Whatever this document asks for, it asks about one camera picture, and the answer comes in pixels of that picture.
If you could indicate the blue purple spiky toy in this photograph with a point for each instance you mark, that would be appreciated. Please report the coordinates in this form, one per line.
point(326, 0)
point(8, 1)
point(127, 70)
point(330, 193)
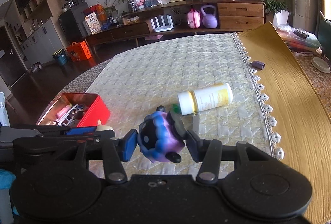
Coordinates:
point(161, 136)

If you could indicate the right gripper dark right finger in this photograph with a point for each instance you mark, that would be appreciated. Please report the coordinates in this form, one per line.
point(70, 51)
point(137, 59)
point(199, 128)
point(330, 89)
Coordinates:
point(196, 146)

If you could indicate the white frame sunglasses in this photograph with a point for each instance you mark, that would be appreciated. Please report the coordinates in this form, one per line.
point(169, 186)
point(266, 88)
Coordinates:
point(67, 118)

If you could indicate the small purple object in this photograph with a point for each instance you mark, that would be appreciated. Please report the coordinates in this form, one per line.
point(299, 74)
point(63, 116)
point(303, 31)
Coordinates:
point(258, 65)

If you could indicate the white yellow pill bottle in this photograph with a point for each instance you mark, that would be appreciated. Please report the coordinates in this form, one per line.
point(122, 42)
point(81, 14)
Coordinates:
point(195, 101)

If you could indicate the cereal box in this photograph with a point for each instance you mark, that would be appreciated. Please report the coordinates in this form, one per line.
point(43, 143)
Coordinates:
point(93, 23)

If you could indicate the purple kettlebell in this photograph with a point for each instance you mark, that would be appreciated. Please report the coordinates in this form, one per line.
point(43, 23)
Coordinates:
point(209, 19)

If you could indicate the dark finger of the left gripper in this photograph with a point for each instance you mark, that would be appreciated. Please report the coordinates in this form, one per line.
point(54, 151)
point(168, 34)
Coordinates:
point(98, 136)

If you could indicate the white router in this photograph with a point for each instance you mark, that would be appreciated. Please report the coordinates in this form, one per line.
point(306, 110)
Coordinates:
point(162, 23)

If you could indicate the pink small case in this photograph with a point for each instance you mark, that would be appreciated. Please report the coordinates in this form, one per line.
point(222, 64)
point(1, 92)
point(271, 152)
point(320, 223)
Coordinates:
point(193, 18)

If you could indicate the silver nail clipper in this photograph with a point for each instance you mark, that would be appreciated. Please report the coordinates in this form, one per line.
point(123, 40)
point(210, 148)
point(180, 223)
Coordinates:
point(196, 123)

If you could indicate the quilted cream table mat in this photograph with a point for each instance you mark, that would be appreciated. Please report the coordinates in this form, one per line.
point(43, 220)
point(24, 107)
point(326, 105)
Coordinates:
point(134, 83)

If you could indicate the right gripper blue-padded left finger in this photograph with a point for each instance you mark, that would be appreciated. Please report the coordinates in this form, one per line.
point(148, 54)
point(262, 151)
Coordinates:
point(127, 145)

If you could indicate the orange gift bag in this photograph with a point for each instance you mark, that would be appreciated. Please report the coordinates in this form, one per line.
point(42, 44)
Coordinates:
point(79, 51)

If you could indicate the lace tablecloth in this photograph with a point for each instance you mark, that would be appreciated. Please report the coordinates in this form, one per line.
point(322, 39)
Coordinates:
point(53, 80)

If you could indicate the red metal tin box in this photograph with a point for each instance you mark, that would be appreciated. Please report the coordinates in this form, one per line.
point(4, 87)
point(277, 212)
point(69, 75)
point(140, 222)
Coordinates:
point(91, 110)

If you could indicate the black mini fridge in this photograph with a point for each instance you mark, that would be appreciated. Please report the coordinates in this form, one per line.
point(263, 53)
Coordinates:
point(73, 23)

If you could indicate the yellow wood-grain mat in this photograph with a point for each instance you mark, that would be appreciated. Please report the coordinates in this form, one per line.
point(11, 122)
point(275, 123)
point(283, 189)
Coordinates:
point(303, 121)

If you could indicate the white round lid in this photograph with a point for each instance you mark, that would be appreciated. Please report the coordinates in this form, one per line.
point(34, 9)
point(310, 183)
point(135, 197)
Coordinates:
point(320, 65)

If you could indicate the stack of books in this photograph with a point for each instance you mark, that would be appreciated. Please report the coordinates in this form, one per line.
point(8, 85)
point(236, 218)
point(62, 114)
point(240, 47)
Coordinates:
point(298, 38)

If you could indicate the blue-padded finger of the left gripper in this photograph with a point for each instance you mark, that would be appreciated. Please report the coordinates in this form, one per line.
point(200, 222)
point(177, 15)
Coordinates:
point(80, 130)

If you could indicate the wooden tv cabinet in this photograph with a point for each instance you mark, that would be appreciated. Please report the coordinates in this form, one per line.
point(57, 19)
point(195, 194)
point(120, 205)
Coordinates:
point(231, 16)

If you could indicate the pink small bottle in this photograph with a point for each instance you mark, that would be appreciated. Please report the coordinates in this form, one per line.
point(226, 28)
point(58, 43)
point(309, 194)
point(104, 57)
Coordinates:
point(64, 110)

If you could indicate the blue trash bin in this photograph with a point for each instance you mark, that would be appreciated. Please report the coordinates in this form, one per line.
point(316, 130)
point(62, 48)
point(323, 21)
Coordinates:
point(60, 57)

